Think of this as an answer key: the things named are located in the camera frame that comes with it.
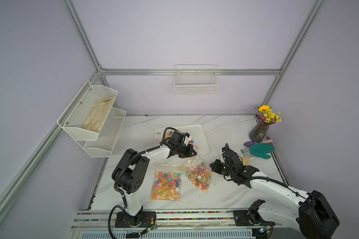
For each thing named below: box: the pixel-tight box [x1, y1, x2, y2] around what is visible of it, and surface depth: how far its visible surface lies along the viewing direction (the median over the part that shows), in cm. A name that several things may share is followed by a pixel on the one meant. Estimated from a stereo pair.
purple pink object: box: [243, 138, 274, 148], surface depth 106 cm
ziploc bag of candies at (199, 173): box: [184, 156, 212, 194], surface depth 88 cm
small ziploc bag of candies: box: [240, 147, 251, 166], surface depth 97 cm
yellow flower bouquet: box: [256, 104, 282, 124], surface depth 90 cm
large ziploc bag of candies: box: [150, 162, 183, 202], surface depth 86 cm
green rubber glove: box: [248, 142, 276, 160], surface depth 101 cm
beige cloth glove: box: [81, 96, 116, 133], surface depth 80 cm
